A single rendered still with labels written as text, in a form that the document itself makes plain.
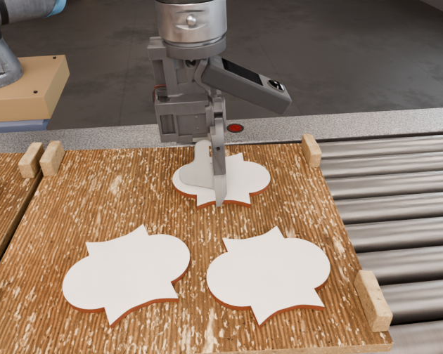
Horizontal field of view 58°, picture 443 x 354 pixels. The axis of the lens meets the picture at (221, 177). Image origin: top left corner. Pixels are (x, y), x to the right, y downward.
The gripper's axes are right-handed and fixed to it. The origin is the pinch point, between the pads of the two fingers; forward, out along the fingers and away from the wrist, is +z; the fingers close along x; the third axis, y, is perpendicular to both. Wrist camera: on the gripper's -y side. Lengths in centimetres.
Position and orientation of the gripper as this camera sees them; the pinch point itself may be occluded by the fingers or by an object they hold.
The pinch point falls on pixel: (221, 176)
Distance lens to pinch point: 56.5
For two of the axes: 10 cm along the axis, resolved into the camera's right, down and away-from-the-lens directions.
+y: -10.0, 0.7, -0.1
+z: 0.5, 7.9, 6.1
